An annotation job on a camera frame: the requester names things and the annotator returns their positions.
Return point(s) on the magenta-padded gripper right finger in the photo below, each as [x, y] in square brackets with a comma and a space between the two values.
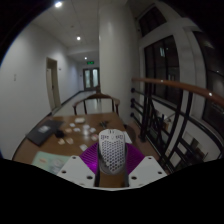
[146, 170]

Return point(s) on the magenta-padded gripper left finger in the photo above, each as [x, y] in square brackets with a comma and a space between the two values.
[75, 168]

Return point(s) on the white honeycomb computer mouse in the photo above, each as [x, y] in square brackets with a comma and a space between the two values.
[112, 150]

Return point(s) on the mint green printed mouse pad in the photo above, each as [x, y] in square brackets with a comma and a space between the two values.
[48, 161]

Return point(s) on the small white sticker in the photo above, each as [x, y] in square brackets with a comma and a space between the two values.
[83, 147]

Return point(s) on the small beige sticker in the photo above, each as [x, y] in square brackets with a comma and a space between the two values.
[61, 141]
[69, 140]

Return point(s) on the small pink sticker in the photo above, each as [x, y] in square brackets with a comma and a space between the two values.
[94, 137]

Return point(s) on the small black object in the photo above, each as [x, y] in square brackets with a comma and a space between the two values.
[59, 133]

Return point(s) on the white card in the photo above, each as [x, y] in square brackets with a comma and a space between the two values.
[79, 120]

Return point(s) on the dark closed laptop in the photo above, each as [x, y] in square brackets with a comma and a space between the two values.
[43, 131]

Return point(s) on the wooden armchair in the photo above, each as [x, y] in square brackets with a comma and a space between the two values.
[96, 96]

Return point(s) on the black railing with wooden handrail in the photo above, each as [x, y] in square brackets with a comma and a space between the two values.
[173, 85]

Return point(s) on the glass double door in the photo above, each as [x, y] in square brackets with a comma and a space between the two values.
[91, 79]

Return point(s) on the dark framed window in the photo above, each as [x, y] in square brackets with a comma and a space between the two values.
[163, 70]

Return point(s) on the green exit sign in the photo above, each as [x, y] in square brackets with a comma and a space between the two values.
[90, 62]

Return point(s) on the ceiling lights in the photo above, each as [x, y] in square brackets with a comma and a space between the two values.
[58, 4]

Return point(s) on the white wall switch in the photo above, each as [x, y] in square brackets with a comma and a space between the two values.
[15, 77]

